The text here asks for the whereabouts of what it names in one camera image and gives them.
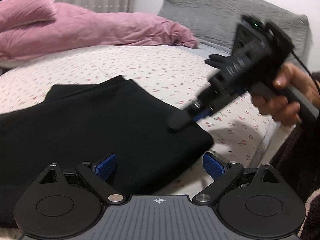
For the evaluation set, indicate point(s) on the person's right hand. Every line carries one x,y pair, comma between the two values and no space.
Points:
297,80

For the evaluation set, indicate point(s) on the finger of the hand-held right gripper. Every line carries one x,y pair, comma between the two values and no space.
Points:
197,116

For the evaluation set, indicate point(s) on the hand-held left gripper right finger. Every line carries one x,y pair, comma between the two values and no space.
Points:
213,166

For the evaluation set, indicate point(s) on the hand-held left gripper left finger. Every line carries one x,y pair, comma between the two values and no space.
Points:
107,166

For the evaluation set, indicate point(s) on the grey pillow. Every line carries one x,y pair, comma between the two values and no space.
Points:
212,12

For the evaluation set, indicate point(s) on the pink duvet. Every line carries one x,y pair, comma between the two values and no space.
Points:
100,27

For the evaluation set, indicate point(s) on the black pants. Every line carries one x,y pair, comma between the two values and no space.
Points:
87,125

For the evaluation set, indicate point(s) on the white mattress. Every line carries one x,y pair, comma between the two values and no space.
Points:
272,142

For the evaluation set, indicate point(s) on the dark fuzzy robe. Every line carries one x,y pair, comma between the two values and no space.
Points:
295,160

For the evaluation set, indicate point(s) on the pink pillow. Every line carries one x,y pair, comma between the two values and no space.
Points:
25,7

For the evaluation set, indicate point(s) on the cherry print bed sheet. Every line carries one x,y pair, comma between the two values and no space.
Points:
162,62

